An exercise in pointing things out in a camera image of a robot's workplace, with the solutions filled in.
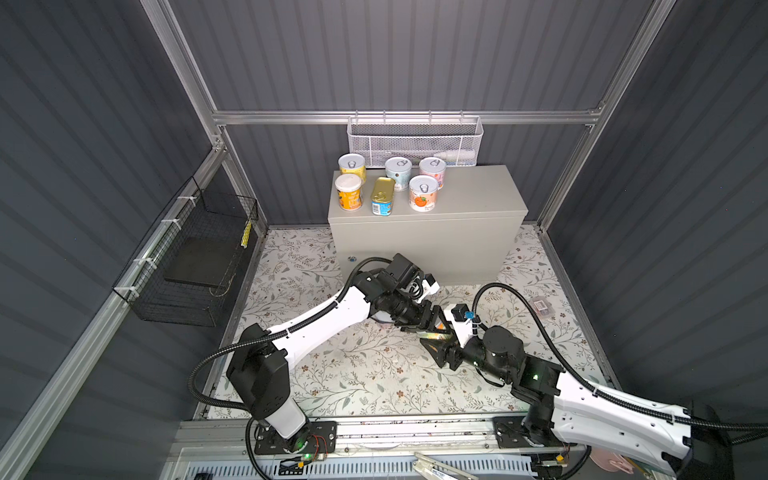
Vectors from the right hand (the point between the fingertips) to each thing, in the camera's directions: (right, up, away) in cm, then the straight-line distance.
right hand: (434, 333), depth 73 cm
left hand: (+2, +1, -1) cm, 2 cm away
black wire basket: (-62, +15, -2) cm, 63 cm away
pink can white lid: (-12, +5, -7) cm, 15 cm away
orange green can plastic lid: (-1, +1, -5) cm, 5 cm away
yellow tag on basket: (-51, +24, +10) cm, 57 cm away
